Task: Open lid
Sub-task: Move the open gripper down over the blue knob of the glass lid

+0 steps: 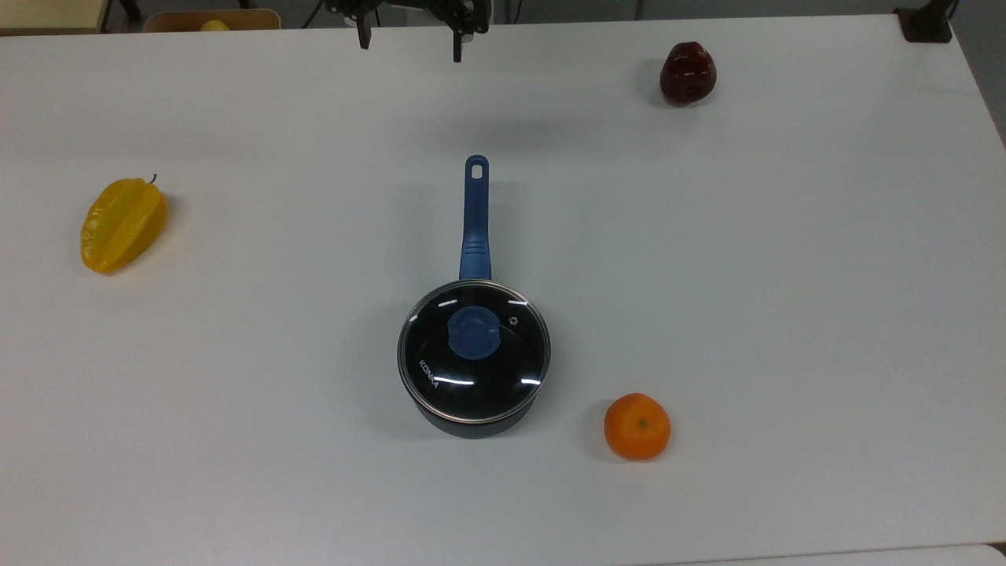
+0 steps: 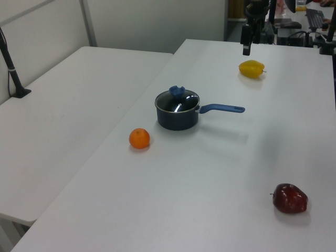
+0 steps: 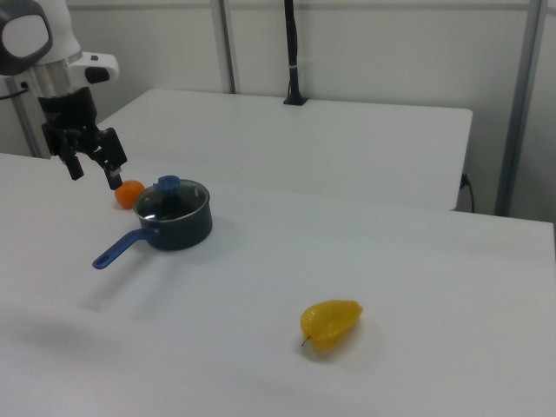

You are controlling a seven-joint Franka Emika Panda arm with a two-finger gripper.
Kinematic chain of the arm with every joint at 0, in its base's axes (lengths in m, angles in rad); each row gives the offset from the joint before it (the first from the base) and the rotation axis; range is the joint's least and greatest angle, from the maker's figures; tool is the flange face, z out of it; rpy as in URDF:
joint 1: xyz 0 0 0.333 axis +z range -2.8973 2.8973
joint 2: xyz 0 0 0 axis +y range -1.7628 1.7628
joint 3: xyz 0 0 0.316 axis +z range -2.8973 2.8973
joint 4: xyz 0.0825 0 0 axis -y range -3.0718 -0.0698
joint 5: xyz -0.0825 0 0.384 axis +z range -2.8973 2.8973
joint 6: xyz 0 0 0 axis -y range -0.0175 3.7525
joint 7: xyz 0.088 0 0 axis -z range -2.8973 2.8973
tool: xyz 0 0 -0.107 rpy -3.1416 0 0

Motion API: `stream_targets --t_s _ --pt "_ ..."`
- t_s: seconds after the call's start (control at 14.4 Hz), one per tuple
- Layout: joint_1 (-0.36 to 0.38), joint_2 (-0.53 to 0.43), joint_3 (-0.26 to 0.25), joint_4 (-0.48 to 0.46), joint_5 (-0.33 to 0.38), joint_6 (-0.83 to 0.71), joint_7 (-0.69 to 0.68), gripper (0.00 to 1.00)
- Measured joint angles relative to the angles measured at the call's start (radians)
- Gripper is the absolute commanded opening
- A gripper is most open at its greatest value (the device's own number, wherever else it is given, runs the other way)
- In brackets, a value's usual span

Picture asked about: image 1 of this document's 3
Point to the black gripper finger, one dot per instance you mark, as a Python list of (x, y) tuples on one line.
[(364, 33), (457, 45)]

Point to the beige wooden furniture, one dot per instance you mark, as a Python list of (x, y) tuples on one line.
[(47, 14)]

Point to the black table clamp mount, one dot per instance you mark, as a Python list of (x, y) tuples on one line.
[(924, 23)]

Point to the orange mandarin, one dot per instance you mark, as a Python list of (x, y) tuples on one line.
[(637, 427)]

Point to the yellow starfruit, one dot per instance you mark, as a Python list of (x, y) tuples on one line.
[(122, 226)]

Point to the small yellow fruit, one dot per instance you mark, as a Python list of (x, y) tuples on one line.
[(214, 26)]

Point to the light wooden box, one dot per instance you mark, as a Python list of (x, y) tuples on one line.
[(169, 21)]

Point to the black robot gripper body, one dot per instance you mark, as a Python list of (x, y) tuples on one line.
[(409, 6)]

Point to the dark red apple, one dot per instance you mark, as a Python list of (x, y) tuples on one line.
[(688, 72)]

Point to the glass lid with blue knob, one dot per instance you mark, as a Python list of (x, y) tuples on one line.
[(471, 346)]

